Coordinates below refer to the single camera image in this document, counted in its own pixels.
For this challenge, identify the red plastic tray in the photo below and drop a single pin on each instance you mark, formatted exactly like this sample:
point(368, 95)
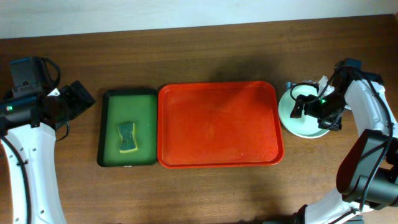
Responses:
point(221, 124)

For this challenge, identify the pale green plate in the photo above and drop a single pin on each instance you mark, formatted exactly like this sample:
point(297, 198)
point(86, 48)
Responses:
point(285, 107)

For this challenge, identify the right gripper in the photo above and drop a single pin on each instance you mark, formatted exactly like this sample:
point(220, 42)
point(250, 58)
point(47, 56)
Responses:
point(310, 107)

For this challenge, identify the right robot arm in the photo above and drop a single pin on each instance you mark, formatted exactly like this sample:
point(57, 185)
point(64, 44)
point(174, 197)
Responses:
point(367, 178)

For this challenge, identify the white plate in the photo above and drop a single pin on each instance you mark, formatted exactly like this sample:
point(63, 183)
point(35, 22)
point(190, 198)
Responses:
point(310, 134)

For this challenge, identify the yellow green scrub sponge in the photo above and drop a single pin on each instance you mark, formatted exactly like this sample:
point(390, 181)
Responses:
point(127, 133)

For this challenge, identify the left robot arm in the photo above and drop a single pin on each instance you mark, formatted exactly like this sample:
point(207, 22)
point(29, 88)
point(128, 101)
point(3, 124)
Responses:
point(28, 136)

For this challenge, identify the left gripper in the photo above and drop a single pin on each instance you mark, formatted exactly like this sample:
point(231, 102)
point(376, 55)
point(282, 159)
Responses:
point(76, 98)

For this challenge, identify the dark green soapy tray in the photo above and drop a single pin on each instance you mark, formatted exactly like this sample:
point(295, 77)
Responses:
point(120, 106)

